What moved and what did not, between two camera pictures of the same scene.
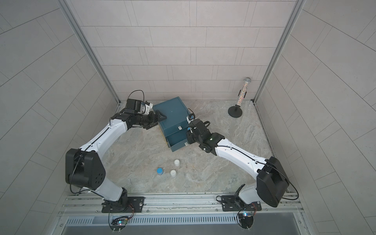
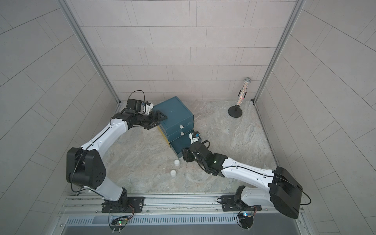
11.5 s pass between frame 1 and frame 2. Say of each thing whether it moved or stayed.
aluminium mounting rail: stayed
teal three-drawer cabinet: stayed
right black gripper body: moved
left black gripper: stayed
